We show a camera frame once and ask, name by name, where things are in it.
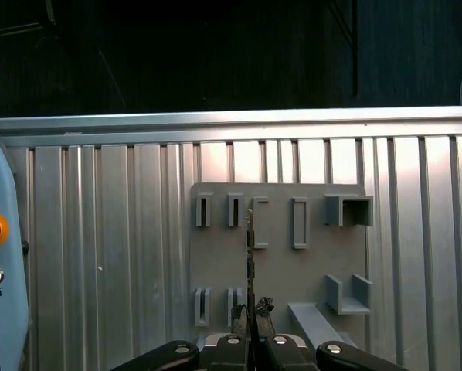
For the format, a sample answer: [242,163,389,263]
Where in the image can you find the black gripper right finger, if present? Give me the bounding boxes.
[254,298,409,371]

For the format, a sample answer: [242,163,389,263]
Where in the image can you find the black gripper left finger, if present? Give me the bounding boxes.
[110,304,252,371]

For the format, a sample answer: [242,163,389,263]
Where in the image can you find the grey parts rack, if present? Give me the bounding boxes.
[187,181,375,371]

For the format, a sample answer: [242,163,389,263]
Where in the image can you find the pale blue teach pendant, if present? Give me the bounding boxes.
[0,119,33,371]

